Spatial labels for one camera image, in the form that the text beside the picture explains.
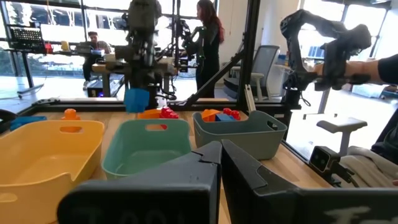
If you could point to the blue-grey plastic bin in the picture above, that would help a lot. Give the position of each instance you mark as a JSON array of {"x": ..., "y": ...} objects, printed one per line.
[{"x": 242, "y": 140}]

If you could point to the small black depth camera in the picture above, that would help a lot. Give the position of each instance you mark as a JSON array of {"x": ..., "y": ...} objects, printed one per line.
[{"x": 321, "y": 159}]

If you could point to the black standing desk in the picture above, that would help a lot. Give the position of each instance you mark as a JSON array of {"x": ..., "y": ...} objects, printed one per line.
[{"x": 28, "y": 71}]

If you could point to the large red toy block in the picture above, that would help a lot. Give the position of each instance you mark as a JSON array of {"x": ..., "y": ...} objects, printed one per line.
[{"x": 169, "y": 113}]

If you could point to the black computer tower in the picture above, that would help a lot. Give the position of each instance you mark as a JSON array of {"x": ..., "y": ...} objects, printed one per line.
[{"x": 102, "y": 88}]

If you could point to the person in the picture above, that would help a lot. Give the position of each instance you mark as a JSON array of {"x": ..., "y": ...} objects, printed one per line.
[
  {"x": 373, "y": 168},
  {"x": 211, "y": 56},
  {"x": 93, "y": 59}
]

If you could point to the yellow cup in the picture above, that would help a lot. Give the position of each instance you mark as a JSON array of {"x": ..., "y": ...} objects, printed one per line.
[{"x": 64, "y": 46}]

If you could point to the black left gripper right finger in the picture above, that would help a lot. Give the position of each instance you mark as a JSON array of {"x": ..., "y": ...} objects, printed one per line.
[{"x": 280, "y": 205}]

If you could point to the grey mesh office chair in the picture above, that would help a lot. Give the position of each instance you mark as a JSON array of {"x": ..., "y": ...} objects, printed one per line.
[{"x": 264, "y": 65}]

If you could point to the person's forearm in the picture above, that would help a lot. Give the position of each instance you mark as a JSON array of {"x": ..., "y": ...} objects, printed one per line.
[{"x": 363, "y": 70}]

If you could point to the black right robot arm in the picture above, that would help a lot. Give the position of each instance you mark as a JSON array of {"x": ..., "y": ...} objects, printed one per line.
[{"x": 144, "y": 14}]

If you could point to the red cup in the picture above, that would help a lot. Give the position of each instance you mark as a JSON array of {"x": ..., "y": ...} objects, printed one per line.
[{"x": 48, "y": 48}]

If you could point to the green plastic bin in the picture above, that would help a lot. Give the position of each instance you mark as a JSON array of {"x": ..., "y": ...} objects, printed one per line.
[{"x": 140, "y": 149}]

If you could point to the white plastic strip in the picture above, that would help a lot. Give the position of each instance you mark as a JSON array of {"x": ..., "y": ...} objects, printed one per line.
[{"x": 249, "y": 98}]

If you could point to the grey chair armrest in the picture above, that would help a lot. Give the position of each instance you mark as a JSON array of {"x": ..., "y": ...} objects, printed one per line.
[{"x": 342, "y": 124}]

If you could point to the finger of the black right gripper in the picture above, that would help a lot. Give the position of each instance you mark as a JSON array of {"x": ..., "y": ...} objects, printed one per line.
[
  {"x": 149, "y": 81},
  {"x": 134, "y": 81}
]

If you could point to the wooden workshop table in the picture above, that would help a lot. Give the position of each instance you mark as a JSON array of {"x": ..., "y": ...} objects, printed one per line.
[{"x": 99, "y": 67}]

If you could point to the yellow-orange plastic bin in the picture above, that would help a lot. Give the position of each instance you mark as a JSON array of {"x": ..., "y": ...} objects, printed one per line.
[{"x": 37, "y": 168}]

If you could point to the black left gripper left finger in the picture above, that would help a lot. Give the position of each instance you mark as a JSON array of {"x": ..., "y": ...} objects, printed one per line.
[{"x": 155, "y": 199}]

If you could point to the black dotted display panel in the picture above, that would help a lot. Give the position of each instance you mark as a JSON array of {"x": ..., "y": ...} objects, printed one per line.
[{"x": 26, "y": 37}]

